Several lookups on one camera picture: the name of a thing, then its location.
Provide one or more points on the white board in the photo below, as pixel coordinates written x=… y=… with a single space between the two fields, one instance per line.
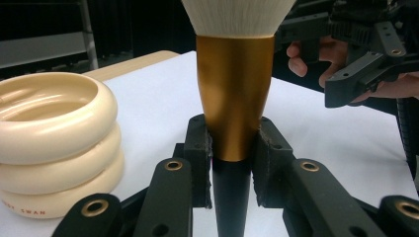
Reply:
x=329 y=141

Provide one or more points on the wooden table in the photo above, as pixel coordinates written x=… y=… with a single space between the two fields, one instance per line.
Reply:
x=131 y=65

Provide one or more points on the makeup brush with gold ferrule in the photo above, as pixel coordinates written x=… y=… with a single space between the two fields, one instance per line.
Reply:
x=235 y=95

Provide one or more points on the grey metal desk frame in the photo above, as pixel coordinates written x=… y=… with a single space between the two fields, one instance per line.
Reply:
x=42 y=46

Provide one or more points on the cream ringed brush holder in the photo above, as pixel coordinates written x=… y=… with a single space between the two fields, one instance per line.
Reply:
x=56 y=141

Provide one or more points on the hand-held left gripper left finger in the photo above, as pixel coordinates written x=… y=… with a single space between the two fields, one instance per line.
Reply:
x=197 y=158

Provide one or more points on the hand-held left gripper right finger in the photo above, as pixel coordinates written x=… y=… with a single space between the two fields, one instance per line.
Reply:
x=271 y=161

